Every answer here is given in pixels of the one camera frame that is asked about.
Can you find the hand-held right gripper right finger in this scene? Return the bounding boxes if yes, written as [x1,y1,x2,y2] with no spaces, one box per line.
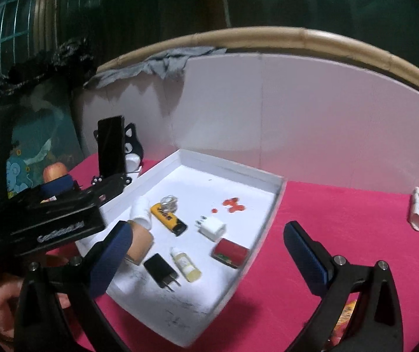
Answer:
[283,221,404,352]

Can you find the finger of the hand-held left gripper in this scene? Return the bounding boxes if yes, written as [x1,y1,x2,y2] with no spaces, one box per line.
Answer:
[81,174,132,203]

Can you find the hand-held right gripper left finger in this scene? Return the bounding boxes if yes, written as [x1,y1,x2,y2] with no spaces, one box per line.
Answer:
[13,221,134,352]

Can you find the white shallow tray box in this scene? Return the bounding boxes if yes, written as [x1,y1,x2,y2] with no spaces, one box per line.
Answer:
[74,148,287,348]

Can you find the black smartphone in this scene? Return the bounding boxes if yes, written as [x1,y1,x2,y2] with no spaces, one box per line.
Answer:
[97,115,127,177]

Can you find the blue container orange cap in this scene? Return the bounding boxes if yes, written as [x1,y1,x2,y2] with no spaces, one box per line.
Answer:
[40,162,82,203]

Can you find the black charger plug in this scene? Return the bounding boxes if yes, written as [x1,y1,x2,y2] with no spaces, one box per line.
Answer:
[144,253,181,292]

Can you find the black cat phone stand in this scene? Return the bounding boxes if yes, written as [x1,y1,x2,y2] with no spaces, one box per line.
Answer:
[91,123,145,187]

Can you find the pink embossed tablecloth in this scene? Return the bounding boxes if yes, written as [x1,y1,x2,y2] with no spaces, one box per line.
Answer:
[0,153,419,352]

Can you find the cartoon printed cloth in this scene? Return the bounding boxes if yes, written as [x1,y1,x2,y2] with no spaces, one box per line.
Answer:
[4,117,86,199]

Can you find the yellow lighter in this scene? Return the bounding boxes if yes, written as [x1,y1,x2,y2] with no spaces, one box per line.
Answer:
[150,202,188,237]

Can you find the orange printed packet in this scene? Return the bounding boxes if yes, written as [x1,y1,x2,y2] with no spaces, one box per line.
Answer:
[328,299,358,345]

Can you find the small red box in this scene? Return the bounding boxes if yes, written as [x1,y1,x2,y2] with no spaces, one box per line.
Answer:
[211,238,250,269]

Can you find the small clear bottle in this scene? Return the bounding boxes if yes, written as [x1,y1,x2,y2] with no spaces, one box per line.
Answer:
[169,247,202,283]

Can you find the red fidget spinner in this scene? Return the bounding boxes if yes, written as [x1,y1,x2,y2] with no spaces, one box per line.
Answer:
[210,197,247,214]

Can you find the white charger plug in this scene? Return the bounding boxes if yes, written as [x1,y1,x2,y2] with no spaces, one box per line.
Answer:
[195,216,226,243]

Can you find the white power strip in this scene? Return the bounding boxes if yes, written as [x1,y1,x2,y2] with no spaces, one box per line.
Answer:
[406,187,419,232]

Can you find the grey cloth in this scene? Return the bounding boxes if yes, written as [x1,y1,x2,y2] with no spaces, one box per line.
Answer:
[83,46,228,89]

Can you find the black plastic bag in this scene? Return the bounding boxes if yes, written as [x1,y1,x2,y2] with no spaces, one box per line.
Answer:
[0,37,98,98]

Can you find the silver wire ring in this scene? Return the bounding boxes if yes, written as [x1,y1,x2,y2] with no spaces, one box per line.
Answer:
[159,195,180,213]

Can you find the bamboo rail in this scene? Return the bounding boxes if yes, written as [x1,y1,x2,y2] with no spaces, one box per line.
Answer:
[96,26,419,105]

